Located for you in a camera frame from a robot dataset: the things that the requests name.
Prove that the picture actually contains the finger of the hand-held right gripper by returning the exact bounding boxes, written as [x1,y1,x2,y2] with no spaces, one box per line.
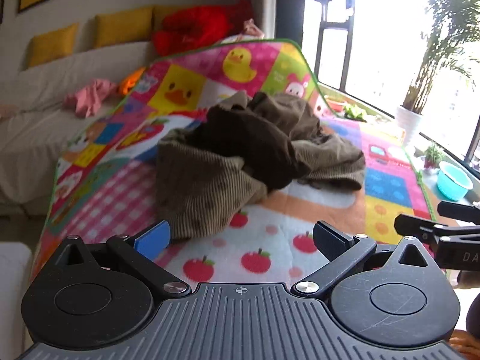
[394,214,449,251]
[437,200,480,223]

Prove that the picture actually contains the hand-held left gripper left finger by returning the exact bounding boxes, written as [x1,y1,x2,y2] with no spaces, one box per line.
[56,220,192,301]

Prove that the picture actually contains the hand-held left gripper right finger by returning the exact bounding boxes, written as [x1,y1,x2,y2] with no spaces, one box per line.
[292,220,438,301]

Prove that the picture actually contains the brown dotted corduroy garment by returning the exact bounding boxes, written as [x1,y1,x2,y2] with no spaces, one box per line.
[155,91,366,241]

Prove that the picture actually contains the teal plastic basin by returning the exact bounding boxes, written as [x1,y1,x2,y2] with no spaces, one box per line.
[437,161,475,201]

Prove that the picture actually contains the small potted green plant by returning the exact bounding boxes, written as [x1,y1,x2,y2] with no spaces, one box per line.
[423,142,447,175]

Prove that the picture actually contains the colourful cartoon printed play mat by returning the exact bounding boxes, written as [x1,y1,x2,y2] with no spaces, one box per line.
[32,39,439,282]

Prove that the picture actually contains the white ribbed plant pot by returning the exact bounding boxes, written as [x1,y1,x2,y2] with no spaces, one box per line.
[395,105,424,147]

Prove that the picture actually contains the tray of leafy green plants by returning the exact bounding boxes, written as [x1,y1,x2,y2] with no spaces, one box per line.
[343,103,368,122]

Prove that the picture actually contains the white cushioned seat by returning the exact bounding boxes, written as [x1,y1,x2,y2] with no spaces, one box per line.
[0,242,34,360]

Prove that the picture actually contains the pink garment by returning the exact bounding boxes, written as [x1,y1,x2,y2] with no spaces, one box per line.
[64,79,119,118]

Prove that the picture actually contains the white sofa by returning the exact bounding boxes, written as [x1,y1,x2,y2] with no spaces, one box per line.
[0,7,271,218]

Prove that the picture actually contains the orange cloth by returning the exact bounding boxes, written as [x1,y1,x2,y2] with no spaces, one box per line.
[119,67,146,94]

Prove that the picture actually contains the potted palm plant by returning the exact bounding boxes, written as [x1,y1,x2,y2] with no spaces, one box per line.
[401,0,480,115]

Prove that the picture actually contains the yellow cushion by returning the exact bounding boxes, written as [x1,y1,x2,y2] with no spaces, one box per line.
[94,7,154,49]
[28,22,80,69]
[153,4,188,27]

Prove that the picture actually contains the red padded jacket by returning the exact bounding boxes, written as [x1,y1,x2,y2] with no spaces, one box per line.
[152,0,256,56]

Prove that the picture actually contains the small pink plush toy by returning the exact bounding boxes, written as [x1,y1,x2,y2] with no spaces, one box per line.
[242,19,265,40]

